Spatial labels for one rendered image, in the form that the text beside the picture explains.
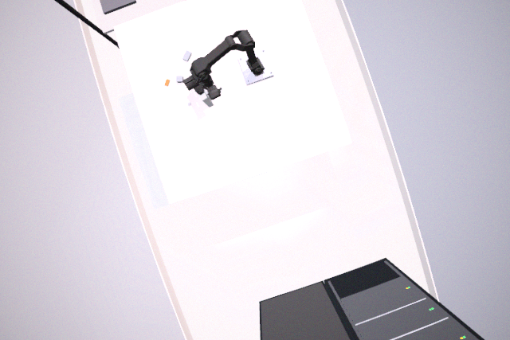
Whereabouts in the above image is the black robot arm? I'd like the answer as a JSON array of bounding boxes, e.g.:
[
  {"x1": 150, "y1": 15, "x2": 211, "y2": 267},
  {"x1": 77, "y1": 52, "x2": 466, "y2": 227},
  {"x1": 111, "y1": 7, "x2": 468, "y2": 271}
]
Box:
[{"x1": 182, "y1": 29, "x2": 265, "y2": 96}]

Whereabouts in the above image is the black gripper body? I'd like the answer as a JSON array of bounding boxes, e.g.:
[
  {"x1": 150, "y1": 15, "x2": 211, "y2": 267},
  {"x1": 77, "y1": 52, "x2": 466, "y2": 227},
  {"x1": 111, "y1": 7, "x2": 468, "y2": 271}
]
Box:
[{"x1": 202, "y1": 77, "x2": 221, "y2": 100}]

